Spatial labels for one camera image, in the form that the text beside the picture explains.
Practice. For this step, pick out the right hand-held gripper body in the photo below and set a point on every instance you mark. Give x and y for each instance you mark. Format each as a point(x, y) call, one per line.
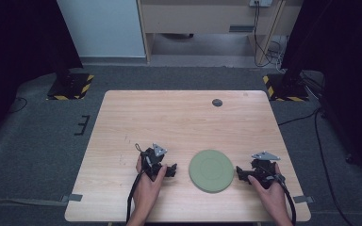
point(264, 172)

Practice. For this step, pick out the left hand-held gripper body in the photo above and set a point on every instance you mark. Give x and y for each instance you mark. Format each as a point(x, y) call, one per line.
point(152, 158)

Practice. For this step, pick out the green round plate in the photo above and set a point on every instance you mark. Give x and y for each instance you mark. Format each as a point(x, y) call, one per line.
point(211, 171)

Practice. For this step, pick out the person's right hand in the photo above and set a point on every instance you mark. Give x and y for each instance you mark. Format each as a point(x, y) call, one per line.
point(273, 197)

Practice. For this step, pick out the person's left hand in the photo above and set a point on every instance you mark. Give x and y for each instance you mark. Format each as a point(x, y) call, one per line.
point(146, 191)

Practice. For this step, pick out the grey tape piece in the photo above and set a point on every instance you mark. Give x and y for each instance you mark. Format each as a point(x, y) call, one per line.
point(303, 199)
point(72, 197)

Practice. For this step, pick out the grey round table grommet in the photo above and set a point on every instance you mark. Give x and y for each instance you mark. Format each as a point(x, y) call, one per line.
point(217, 102)

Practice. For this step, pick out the black floor tape marking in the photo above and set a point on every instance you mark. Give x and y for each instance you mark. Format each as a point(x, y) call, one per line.
point(83, 125)

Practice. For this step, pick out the black stand with striped base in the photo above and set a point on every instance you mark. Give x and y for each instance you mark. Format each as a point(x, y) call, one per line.
point(287, 88)
point(70, 87)

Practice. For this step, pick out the dark curtain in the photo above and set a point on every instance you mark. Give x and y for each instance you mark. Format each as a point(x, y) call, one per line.
point(19, 47)
point(342, 62)

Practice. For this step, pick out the light wooden desk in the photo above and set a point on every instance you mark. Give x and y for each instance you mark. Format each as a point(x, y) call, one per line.
point(201, 19)

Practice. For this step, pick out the grey power strip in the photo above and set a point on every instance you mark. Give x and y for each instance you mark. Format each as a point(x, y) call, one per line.
point(260, 3)

